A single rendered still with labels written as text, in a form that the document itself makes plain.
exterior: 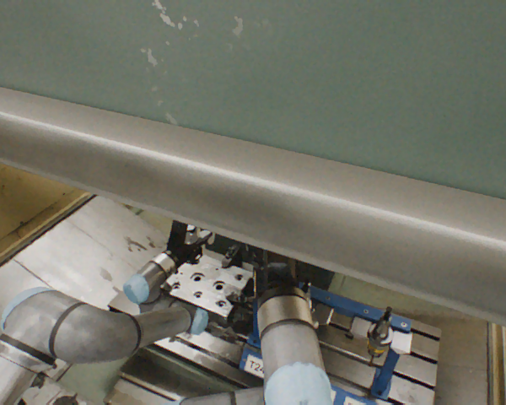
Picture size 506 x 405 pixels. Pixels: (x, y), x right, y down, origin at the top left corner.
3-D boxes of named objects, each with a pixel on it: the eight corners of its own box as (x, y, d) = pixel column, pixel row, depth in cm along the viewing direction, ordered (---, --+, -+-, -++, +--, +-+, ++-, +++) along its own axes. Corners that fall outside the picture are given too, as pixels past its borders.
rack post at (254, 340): (260, 348, 136) (261, 294, 117) (246, 343, 137) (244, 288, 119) (271, 327, 143) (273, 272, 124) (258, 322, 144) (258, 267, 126)
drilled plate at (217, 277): (227, 325, 139) (226, 316, 136) (161, 298, 149) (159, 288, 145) (255, 281, 155) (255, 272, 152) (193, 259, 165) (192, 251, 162)
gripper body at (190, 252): (187, 245, 130) (162, 267, 122) (184, 226, 124) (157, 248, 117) (205, 255, 126) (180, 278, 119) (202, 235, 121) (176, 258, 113)
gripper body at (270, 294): (250, 272, 67) (256, 332, 58) (250, 235, 62) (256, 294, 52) (293, 270, 68) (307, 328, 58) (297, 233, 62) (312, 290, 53)
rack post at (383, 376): (386, 402, 121) (410, 348, 102) (369, 395, 123) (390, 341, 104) (392, 375, 128) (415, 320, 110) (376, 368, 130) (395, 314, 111)
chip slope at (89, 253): (88, 400, 149) (67, 364, 133) (-25, 336, 171) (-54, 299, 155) (206, 255, 212) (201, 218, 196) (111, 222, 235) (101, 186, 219)
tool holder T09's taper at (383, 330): (391, 330, 104) (397, 315, 100) (387, 342, 101) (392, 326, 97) (375, 323, 106) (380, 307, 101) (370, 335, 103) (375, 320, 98)
